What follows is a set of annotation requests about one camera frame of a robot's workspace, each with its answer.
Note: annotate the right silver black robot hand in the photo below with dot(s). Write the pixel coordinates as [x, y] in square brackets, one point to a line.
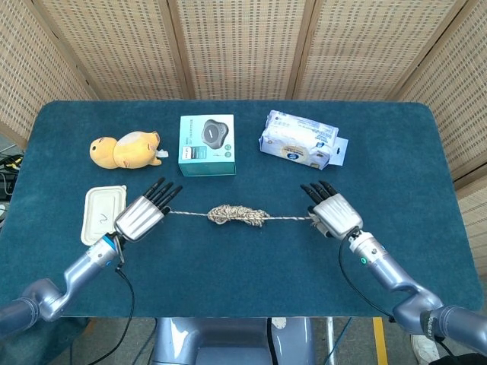
[338, 214]

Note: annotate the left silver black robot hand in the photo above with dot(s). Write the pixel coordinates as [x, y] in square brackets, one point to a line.
[139, 218]

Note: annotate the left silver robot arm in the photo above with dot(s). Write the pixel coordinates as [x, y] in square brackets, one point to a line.
[76, 270]

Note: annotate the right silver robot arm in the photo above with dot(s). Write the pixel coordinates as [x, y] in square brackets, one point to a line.
[388, 273]

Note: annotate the beige food container lid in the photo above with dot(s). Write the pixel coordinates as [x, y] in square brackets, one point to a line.
[100, 205]

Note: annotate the yellow plush animal toy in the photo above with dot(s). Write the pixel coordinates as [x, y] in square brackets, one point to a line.
[129, 150]

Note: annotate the teal product box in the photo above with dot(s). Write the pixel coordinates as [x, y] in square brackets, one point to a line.
[205, 167]

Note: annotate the white blue tissue pack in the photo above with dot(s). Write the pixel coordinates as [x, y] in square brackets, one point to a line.
[293, 137]

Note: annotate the teal felt table cover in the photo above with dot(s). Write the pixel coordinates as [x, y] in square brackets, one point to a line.
[243, 273]

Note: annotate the silver table leg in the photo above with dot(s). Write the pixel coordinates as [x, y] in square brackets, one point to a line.
[331, 334]

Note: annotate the silver blue robot torso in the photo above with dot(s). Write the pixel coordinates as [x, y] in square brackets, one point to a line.
[228, 338]

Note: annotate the white shoe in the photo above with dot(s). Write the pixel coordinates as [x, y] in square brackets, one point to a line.
[422, 348]

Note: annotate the woven bamboo folding screen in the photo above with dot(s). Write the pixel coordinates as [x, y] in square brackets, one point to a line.
[243, 45]

